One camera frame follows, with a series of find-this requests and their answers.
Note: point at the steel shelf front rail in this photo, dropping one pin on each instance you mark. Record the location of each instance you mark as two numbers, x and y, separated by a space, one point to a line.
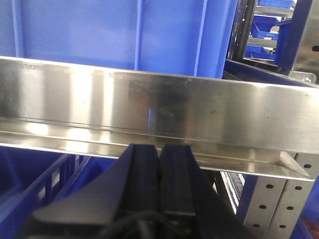
235 125

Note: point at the perforated steel shelf upright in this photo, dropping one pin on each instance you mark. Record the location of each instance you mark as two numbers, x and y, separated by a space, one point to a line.
271 207

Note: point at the blue lower left bin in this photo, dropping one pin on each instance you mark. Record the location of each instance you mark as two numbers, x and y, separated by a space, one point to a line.
30 179

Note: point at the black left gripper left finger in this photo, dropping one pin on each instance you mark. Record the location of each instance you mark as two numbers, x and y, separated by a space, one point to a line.
135 172

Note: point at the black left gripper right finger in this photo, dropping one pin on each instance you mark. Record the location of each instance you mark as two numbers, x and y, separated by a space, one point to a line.
189 200

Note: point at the blue background small bins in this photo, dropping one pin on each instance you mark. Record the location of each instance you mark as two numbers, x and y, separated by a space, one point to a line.
265 27

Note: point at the large blue upper bin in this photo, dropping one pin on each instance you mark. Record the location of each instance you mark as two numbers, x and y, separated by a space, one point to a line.
187 37

